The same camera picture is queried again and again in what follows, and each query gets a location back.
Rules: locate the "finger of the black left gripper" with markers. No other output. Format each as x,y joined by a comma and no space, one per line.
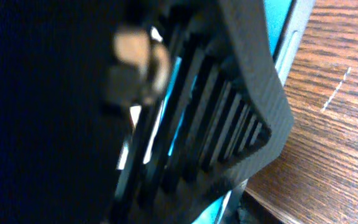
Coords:
228,124

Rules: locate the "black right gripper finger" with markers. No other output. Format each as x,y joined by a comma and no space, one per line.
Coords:
59,139

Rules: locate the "Galaxy S25 smartphone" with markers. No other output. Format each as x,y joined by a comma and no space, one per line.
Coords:
283,40

